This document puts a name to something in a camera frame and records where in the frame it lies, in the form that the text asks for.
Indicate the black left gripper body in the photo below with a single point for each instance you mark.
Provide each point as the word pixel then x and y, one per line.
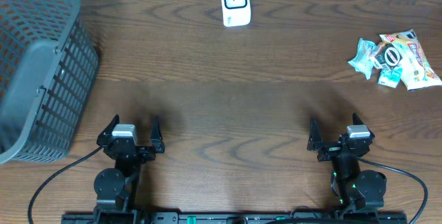
pixel 132 151

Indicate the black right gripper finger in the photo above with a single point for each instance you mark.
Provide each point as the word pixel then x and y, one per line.
pixel 315 141
pixel 356 120

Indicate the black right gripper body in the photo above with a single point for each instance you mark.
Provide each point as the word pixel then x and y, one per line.
pixel 329 151

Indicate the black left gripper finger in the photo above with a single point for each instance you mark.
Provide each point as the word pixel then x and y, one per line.
pixel 106 136
pixel 156 137

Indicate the small teal tissue pack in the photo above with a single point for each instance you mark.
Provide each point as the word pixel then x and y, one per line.
pixel 390 78

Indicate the teal wet wipes pack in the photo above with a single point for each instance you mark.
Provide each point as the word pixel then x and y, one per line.
pixel 361 62

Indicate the large yellow wet wipes pack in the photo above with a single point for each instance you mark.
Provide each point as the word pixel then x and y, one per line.
pixel 417 73

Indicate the orange tissue pack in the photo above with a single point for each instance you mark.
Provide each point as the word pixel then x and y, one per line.
pixel 378 49

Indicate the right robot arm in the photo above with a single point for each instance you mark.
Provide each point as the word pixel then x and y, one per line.
pixel 359 190

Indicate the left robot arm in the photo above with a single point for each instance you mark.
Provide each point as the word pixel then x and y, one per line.
pixel 116 187

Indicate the white barcode scanner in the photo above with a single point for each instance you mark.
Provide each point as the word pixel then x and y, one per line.
pixel 236 12

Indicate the grey plastic mesh basket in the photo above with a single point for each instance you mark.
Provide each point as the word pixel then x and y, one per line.
pixel 48 68

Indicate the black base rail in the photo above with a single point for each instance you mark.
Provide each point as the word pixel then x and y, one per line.
pixel 195 218

